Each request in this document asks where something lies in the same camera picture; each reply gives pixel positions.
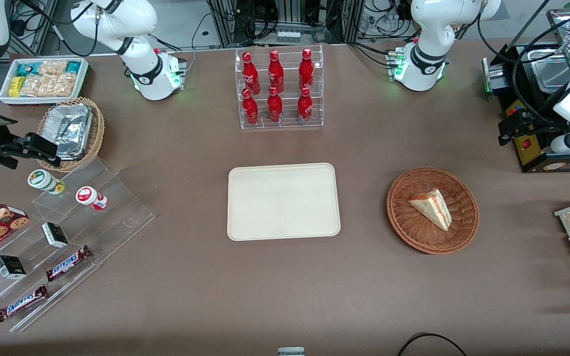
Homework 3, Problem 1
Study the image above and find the triangular sandwich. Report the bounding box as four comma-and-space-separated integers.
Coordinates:
408, 189, 451, 232

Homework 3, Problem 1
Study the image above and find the steel tray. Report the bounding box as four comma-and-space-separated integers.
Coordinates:
530, 47, 570, 93

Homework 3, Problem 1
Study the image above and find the light tan wicker basket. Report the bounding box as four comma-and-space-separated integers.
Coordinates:
37, 96, 105, 173

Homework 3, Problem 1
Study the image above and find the round brown wicker basket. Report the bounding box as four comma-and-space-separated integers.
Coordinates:
386, 167, 479, 255

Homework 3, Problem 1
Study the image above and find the cream rectangular tray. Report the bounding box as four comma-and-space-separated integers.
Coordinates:
227, 163, 341, 242

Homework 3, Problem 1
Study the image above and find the black appliance yellow panel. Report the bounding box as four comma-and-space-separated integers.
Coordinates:
494, 42, 570, 174

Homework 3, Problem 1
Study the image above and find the aluminium foil container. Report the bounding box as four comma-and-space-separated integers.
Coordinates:
43, 103, 94, 161

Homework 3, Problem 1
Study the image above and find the green lid yogurt cup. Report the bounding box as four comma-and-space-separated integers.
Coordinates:
28, 169, 66, 195

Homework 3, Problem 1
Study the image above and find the large clear cracker bag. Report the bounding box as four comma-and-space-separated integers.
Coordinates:
19, 73, 77, 98

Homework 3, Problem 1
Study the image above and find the red lid yogurt cup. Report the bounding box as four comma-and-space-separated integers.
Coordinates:
76, 186, 108, 211

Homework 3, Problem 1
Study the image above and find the white rectangular snack bin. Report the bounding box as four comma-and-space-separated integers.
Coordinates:
0, 57, 90, 106

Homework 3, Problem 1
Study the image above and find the small clear cracker bag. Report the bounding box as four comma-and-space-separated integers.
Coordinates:
38, 60, 68, 76

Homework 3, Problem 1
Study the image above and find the small black box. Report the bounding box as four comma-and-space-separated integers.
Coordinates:
0, 255, 27, 280
42, 222, 69, 249

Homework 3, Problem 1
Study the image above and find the clear acrylic stepped display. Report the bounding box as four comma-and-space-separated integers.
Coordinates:
0, 157, 156, 333

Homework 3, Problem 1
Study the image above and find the Snickers chocolate bar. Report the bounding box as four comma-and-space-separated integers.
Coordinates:
0, 284, 49, 323
45, 245, 93, 282

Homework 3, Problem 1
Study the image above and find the red cola bottle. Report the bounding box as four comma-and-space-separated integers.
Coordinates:
299, 48, 315, 90
297, 87, 314, 124
242, 52, 261, 94
242, 89, 260, 126
268, 50, 285, 93
267, 86, 284, 123

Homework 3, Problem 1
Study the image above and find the clear acrylic bottle rack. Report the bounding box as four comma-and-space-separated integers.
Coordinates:
235, 44, 324, 130

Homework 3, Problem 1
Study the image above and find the black cable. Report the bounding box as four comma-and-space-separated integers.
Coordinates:
396, 333, 469, 356

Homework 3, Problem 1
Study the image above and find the aluminium frame equipment rack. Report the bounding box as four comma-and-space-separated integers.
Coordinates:
206, 0, 365, 48

